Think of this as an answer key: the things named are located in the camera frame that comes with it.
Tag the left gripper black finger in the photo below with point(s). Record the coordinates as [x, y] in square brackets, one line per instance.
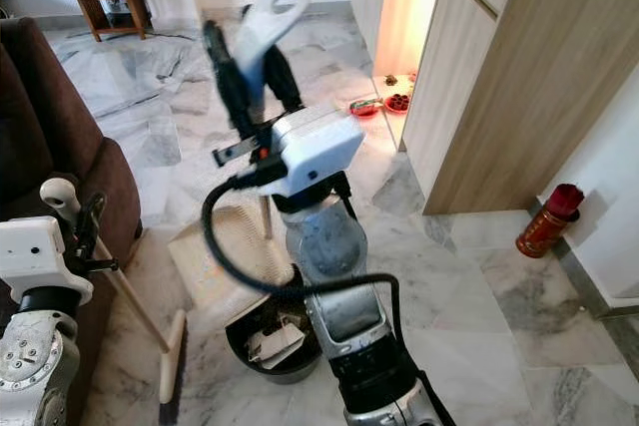
[93, 218]

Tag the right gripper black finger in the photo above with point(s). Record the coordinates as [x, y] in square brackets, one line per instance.
[285, 92]
[228, 82]

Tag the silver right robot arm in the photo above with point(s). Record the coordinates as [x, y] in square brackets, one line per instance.
[324, 246]

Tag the red offering dish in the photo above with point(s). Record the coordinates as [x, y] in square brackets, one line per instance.
[364, 108]
[397, 103]

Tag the dark brown sofa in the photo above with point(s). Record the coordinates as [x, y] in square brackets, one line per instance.
[60, 127]

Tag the crumpled white paper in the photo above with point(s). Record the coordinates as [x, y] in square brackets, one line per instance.
[275, 344]

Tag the round black waste bin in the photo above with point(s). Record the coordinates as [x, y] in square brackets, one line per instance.
[275, 372]

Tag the tall wood panel cabinet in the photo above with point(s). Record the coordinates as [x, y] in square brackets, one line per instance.
[539, 67]

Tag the red cylindrical bottle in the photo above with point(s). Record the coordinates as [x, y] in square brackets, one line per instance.
[544, 231]

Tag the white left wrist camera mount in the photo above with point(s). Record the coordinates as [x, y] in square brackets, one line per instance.
[40, 251]

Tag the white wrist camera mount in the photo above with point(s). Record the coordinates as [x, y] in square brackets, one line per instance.
[319, 152]
[40, 251]

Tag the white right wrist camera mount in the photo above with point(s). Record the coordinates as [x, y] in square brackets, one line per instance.
[319, 152]

